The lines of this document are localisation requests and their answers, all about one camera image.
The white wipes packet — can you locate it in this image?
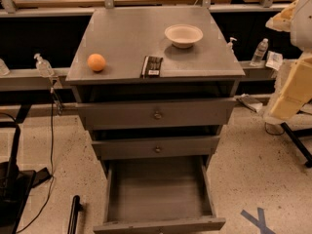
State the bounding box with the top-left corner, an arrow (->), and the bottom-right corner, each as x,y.
265,51 -> 283,70

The folded cloth on rail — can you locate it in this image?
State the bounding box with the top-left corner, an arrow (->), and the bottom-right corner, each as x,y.
237,94 -> 263,112

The grey top drawer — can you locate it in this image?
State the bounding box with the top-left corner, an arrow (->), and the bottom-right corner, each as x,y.
78,98 -> 235,130

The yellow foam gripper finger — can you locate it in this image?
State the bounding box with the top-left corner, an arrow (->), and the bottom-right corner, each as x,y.
263,52 -> 312,125
265,0 -> 298,32

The black cable on floor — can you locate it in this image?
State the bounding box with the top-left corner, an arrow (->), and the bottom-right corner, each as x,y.
16,87 -> 57,234

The grey open bottom drawer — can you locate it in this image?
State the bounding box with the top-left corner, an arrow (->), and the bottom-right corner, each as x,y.
94,156 -> 225,234

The left clear sanitizer pump bottle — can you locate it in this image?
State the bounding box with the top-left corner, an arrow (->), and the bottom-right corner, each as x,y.
34,54 -> 55,78

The black stand leg right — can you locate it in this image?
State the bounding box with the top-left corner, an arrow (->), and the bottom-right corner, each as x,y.
281,123 -> 312,168

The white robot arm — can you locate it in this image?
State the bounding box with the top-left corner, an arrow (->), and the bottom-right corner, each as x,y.
263,0 -> 312,125

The orange fruit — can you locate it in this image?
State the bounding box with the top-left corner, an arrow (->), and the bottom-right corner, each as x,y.
87,54 -> 106,72

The black stand base left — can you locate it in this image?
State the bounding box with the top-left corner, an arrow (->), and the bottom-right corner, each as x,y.
0,115 -> 52,234

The right small sanitizer pump bottle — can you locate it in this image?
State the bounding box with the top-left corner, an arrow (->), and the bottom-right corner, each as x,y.
227,37 -> 237,53

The black bar handle bottom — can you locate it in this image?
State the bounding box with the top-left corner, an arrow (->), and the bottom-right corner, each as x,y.
67,195 -> 83,234

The grey drawer cabinet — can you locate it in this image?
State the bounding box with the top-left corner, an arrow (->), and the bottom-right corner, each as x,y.
65,5 -> 246,234

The clear bottle far left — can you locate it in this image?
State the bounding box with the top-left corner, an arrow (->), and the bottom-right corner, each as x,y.
0,58 -> 10,76

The white paper bowl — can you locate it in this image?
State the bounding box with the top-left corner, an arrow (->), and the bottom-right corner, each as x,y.
165,24 -> 203,49

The grey middle drawer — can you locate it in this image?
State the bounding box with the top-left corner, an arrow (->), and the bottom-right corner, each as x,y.
92,136 -> 219,160

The clear plastic water bottle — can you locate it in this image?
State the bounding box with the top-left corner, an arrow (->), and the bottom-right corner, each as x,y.
251,38 -> 268,66

